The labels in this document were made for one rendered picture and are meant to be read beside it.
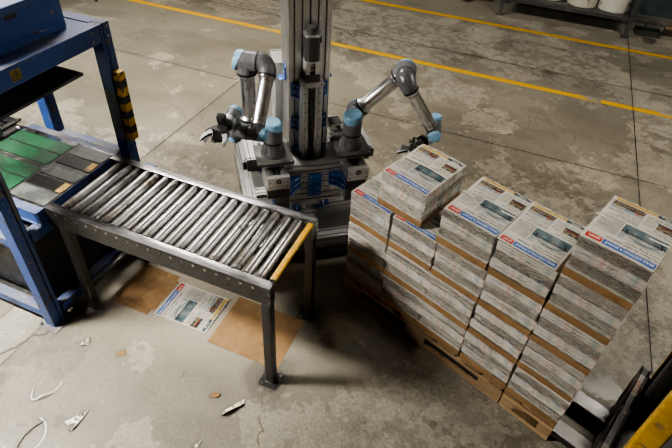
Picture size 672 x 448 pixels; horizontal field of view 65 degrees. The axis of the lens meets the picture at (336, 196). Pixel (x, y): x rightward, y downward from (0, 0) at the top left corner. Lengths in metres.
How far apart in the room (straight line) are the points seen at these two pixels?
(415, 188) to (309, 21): 1.10
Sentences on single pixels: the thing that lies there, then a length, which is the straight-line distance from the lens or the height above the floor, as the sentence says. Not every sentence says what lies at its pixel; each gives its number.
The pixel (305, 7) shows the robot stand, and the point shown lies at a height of 1.66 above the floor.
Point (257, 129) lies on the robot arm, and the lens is 2.84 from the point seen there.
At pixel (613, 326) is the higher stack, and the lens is 2.48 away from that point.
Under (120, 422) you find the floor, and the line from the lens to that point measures 3.14.
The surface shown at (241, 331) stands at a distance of 3.32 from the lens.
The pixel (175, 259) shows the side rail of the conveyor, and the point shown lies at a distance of 2.69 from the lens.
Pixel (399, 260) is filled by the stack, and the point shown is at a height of 0.56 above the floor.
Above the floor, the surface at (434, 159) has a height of 1.06.
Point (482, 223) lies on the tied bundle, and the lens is 2.53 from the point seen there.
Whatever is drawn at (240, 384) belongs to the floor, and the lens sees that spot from 3.12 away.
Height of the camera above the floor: 2.67
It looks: 39 degrees down
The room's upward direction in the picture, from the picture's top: 4 degrees clockwise
